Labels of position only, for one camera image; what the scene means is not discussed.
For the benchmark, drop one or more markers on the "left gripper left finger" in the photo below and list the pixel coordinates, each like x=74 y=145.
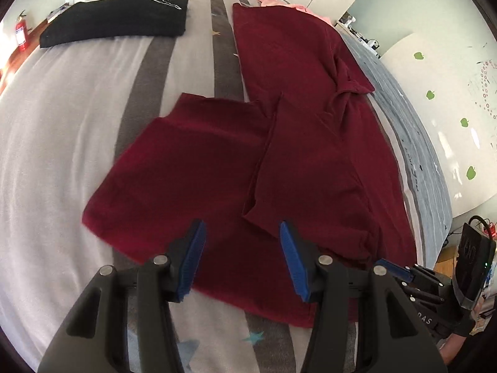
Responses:
x=93 y=336

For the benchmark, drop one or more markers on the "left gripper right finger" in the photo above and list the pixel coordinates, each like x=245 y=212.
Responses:
x=390 y=335

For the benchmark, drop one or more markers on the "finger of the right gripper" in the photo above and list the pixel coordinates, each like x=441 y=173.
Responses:
x=426 y=284
x=402 y=274

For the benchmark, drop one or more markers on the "dark red t-shirt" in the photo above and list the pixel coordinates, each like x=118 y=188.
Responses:
x=306 y=147

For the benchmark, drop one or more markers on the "person's right hand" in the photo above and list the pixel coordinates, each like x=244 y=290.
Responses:
x=473 y=353

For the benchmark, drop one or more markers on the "white headboard with apples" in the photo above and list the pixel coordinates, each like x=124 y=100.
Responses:
x=457 y=109

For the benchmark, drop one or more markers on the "striped star bed sheet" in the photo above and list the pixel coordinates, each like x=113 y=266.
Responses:
x=72 y=110

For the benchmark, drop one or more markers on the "cluttered bedside table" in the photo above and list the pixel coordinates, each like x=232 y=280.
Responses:
x=347 y=24

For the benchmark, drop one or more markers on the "pink printed t-shirt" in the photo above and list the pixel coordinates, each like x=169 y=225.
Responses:
x=298 y=7

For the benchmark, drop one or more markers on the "red fire extinguisher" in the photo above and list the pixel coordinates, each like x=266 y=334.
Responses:
x=22 y=32

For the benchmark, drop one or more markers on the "white shoes on floor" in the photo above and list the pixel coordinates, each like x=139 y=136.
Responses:
x=57 y=11

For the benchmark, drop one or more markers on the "folded black garment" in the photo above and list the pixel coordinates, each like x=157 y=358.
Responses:
x=102 y=19

